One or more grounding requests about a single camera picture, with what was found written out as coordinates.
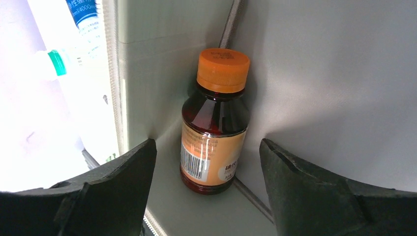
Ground brown bottle orange cap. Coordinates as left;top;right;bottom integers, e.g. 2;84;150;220
180;48;250;195

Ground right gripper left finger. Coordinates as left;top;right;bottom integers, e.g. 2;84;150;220
0;139;157;236

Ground grey plastic medicine box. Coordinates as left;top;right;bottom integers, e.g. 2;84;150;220
103;0;417;236

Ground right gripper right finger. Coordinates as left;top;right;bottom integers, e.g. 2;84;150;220
259;139;417;236

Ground blue white bandage roll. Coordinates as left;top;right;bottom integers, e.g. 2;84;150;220
28;0;104;57

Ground black handled medical scissors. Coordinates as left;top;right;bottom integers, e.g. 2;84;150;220
82;149;100;170

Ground white bottle green label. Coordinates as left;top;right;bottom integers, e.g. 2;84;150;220
32;49;119;164

